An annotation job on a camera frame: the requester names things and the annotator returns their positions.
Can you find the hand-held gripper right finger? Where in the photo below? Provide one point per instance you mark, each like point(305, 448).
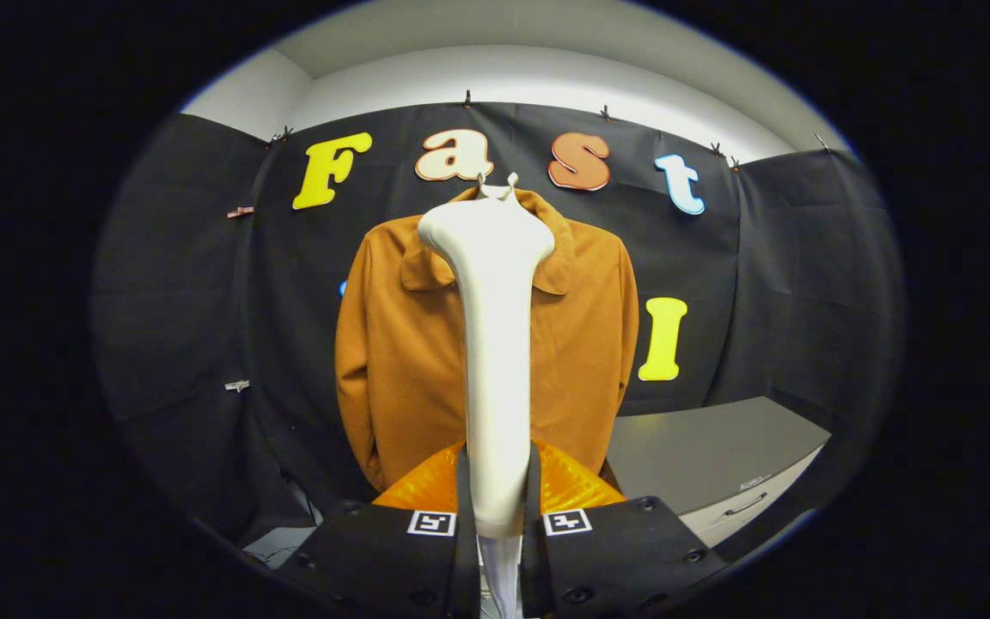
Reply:
point(534, 567)

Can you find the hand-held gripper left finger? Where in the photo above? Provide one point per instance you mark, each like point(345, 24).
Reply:
point(466, 559)

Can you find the orange-brown button shirt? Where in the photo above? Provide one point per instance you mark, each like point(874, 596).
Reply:
point(400, 361)

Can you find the grey cabinet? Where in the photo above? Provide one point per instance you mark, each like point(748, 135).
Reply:
point(701, 447)

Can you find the white clip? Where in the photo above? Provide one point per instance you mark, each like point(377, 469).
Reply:
point(237, 385)

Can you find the black backdrop cloth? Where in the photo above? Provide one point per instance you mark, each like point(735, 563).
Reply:
point(804, 284)

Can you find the pink clip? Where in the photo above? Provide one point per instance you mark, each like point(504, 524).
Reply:
point(241, 211)

